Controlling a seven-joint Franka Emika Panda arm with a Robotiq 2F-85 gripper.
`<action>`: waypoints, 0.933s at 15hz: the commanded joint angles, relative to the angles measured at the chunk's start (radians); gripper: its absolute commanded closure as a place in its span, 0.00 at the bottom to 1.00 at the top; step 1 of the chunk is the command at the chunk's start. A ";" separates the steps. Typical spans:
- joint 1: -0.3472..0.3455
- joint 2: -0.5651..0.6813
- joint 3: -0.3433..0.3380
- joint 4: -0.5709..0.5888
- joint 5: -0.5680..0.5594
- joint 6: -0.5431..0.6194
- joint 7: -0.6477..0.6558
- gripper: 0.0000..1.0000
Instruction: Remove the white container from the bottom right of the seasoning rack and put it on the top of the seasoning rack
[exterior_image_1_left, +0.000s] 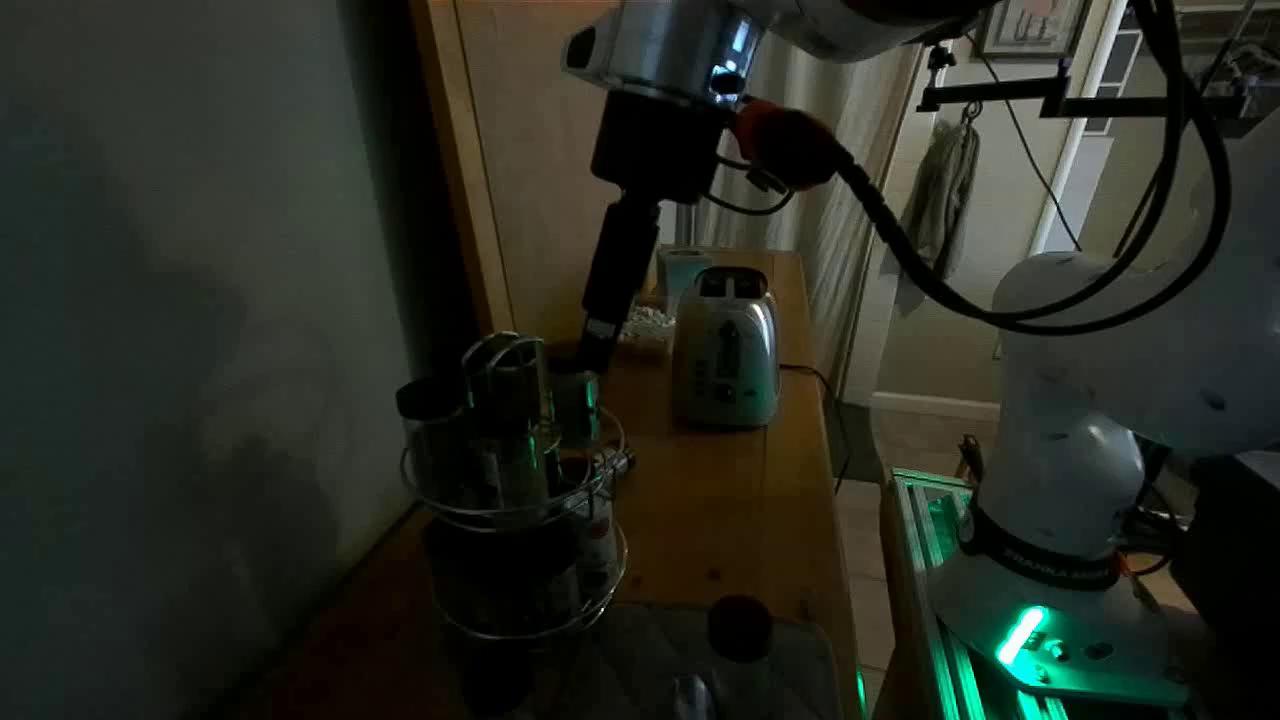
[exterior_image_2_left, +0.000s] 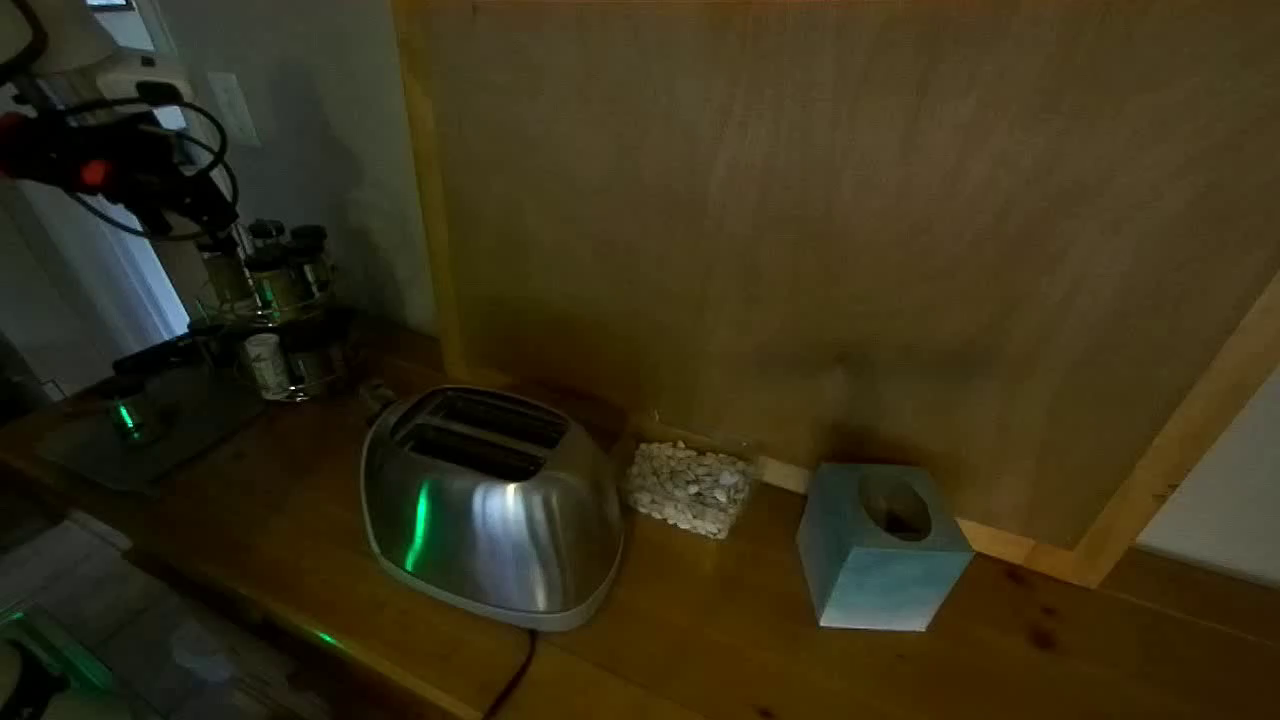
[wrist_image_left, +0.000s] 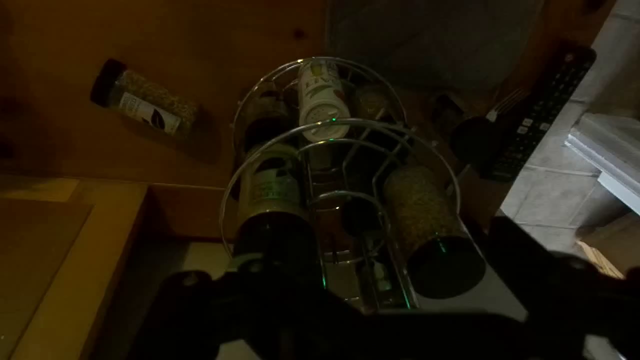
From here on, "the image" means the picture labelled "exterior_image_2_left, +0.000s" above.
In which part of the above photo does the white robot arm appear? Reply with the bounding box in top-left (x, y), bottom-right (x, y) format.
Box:
top-left (0, 0), bottom-right (242, 250)

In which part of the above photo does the silver two-slot toaster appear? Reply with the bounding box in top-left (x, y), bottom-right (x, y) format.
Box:
top-left (362, 385), bottom-right (625, 631)

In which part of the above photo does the speckled white sponge block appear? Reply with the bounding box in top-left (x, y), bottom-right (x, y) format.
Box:
top-left (625, 438), bottom-right (758, 541)

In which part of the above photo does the light blue tissue box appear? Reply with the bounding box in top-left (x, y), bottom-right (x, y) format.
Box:
top-left (795, 463), bottom-right (973, 631)

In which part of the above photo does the wooden backboard panel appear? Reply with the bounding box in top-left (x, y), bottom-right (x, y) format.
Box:
top-left (387, 0), bottom-right (1280, 585)

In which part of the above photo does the black toaster power cord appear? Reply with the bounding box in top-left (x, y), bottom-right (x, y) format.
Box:
top-left (480, 628), bottom-right (544, 720)

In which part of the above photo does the wire seasoning rack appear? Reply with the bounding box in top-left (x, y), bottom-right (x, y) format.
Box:
top-left (199, 219), bottom-right (352, 404)

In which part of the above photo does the dark cutting board mat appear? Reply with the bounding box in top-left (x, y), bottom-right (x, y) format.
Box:
top-left (37, 336), bottom-right (263, 491)

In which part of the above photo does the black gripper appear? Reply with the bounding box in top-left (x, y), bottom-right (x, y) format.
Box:
top-left (0, 110), bottom-right (236, 242)

